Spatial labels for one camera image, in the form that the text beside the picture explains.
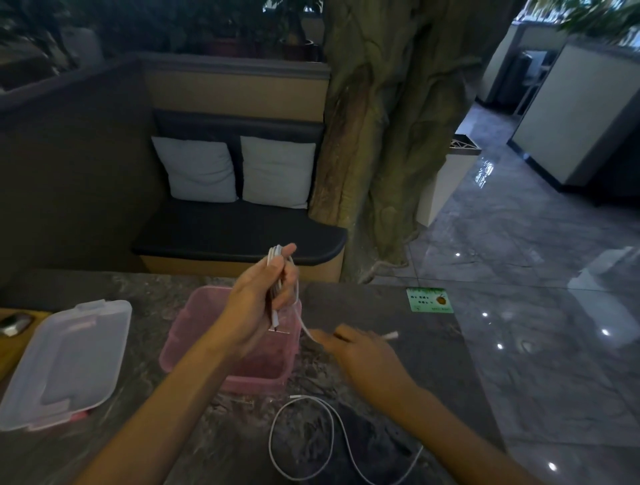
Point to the white cabinet with lattice top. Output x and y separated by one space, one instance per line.
442 180

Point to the grey computer mouse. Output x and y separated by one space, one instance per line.
15 325

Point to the person's left hand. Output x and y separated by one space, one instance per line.
247 312

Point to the white partition planter box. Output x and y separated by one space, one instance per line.
575 115

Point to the person's right thumb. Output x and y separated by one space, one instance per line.
327 340

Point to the pink plastic container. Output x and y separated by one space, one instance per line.
192 325

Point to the black bench back cushion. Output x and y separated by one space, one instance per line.
235 125

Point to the person's right hand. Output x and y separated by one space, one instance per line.
370 362

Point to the artificial tree trunk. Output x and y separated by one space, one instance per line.
395 130

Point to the green leafy plant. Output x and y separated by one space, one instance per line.
595 15

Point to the green square sticker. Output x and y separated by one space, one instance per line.
429 301

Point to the black bench seat cushion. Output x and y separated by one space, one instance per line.
235 232

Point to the potted plant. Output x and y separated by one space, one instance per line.
296 35

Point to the person's right forearm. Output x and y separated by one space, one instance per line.
460 439

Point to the clear plastic container lid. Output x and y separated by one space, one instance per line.
65 359

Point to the person's left thumb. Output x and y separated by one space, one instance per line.
290 287

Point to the person's left forearm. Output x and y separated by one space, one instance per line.
165 414

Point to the yellow wooden board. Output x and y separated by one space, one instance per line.
12 349

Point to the white square pillow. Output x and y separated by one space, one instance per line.
197 170
277 172

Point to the dark booth partition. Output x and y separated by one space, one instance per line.
70 165

